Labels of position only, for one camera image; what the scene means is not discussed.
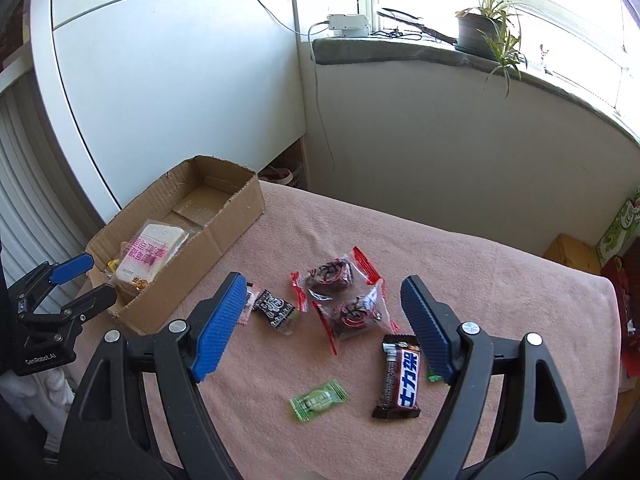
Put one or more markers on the potted spider plant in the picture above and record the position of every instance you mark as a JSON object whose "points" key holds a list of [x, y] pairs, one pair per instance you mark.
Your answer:
{"points": [[492, 30]]}

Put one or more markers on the white power adapter box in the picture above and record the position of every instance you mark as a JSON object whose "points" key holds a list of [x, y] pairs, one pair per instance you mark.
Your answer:
{"points": [[349, 25]]}

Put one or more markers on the pink candy packet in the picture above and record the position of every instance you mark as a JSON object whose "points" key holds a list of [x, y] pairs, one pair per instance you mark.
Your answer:
{"points": [[252, 293]]}

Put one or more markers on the red clear date bag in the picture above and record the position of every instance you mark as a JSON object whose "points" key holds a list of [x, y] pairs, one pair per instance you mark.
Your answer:
{"points": [[341, 279], [355, 313]]}

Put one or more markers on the black white candy packet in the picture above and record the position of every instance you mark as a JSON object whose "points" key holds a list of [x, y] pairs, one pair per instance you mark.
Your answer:
{"points": [[280, 314]]}

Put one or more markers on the wooden stool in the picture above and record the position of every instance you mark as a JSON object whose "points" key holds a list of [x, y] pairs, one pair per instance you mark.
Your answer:
{"points": [[573, 253]]}

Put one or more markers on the green candy packet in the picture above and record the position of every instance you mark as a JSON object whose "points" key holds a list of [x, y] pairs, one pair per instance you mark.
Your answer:
{"points": [[318, 400], [433, 377]]}

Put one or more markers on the white basket with shoes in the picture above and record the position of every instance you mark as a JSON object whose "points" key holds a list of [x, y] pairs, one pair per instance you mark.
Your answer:
{"points": [[288, 170]]}

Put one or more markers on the white gloved left hand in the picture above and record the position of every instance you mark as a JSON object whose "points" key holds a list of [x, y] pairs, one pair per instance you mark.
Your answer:
{"points": [[46, 395]]}

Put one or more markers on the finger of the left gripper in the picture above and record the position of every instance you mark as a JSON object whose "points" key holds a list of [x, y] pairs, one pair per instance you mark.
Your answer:
{"points": [[67, 271], [81, 309]]}

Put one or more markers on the green snack bag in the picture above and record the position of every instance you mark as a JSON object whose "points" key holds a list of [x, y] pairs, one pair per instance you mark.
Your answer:
{"points": [[621, 232]]}

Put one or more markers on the brown cardboard box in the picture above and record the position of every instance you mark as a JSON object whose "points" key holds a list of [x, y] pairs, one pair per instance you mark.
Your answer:
{"points": [[216, 200]]}

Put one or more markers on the packaged bread slice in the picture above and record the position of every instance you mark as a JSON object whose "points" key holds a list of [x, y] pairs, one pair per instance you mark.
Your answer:
{"points": [[142, 258]]}

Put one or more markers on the red box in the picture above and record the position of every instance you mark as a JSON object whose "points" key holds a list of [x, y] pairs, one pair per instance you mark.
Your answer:
{"points": [[615, 272]]}

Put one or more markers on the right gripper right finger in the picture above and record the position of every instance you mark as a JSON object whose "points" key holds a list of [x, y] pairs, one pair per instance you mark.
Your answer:
{"points": [[535, 434]]}

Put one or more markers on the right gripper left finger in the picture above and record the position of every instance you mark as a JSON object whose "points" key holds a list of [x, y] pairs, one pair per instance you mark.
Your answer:
{"points": [[138, 413]]}

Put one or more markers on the white cabinet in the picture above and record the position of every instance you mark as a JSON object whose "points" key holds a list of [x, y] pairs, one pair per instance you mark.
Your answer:
{"points": [[132, 87]]}

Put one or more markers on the brown Chinese Snickers bar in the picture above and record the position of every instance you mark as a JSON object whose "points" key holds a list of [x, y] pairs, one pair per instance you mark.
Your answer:
{"points": [[400, 394]]}

